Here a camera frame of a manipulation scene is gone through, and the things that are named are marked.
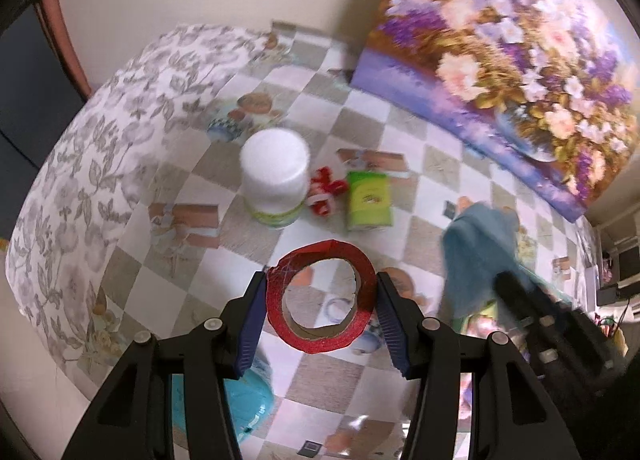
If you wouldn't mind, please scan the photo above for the white green pill bottle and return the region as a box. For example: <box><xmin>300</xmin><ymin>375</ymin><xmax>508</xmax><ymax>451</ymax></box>
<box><xmin>240</xmin><ymin>128</ymin><xmax>310</xmax><ymax>228</ymax></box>

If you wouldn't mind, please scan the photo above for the teal toy box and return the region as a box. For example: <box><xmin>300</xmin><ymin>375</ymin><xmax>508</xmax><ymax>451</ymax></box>
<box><xmin>171</xmin><ymin>354</ymin><xmax>274</xmax><ymax>444</ymax></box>

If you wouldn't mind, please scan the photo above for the red tape roll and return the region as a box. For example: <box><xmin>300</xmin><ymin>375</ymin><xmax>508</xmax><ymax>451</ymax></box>
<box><xmin>266</xmin><ymin>240</ymin><xmax>376</xmax><ymax>355</ymax></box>

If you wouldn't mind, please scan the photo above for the light blue face mask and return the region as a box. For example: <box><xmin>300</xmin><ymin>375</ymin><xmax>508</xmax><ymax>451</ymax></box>
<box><xmin>442</xmin><ymin>202</ymin><xmax>534</xmax><ymax>320</ymax></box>

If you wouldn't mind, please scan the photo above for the teal shallow box tray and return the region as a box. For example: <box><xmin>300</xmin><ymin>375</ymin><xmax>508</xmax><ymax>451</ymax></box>
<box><xmin>440</xmin><ymin>267</ymin><xmax>518</xmax><ymax>338</ymax></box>

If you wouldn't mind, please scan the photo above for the red white knot toy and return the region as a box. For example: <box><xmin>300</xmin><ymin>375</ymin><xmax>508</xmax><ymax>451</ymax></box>
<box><xmin>305</xmin><ymin>166</ymin><xmax>349</xmax><ymax>217</ymax></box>

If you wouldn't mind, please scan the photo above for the green tissue packet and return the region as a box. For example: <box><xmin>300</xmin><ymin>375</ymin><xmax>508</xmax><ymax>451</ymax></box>
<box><xmin>346</xmin><ymin>171</ymin><xmax>393</xmax><ymax>230</ymax></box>

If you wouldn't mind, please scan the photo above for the flower painting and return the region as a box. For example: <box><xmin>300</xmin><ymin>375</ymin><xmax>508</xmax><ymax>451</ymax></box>
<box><xmin>352</xmin><ymin>0</ymin><xmax>639</xmax><ymax>220</ymax></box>

